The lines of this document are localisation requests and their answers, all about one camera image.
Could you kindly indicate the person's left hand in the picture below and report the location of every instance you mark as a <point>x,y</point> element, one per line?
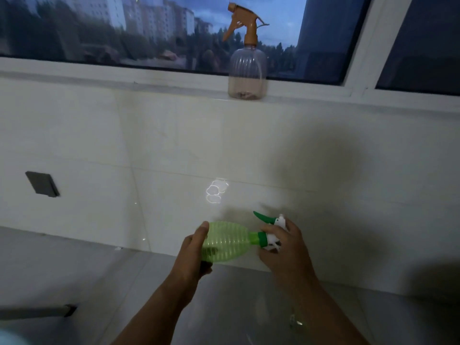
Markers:
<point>190,262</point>

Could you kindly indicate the person's right hand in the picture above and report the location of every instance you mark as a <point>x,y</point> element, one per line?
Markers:
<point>293,258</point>

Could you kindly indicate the white green trigger sprayer head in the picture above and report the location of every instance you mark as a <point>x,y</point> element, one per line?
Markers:
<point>273,242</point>

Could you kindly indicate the green ribbed spray bottle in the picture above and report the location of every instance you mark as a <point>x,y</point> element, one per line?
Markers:
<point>230,240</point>

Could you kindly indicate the clear bottle with orange sprayer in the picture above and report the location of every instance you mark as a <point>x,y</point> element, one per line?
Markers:
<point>248,75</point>

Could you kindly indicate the person's left forearm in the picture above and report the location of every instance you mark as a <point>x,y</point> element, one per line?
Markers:
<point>154,316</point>

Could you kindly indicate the person's right forearm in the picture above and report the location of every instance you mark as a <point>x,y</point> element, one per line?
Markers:
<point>323,316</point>

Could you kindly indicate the grey metal bar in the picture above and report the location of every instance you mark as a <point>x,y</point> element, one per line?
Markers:
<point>32,312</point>

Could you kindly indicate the white framed window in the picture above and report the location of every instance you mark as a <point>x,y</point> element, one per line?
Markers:
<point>373,39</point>

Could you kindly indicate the dark grey wall plate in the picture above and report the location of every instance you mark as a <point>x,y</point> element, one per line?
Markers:
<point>42,183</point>

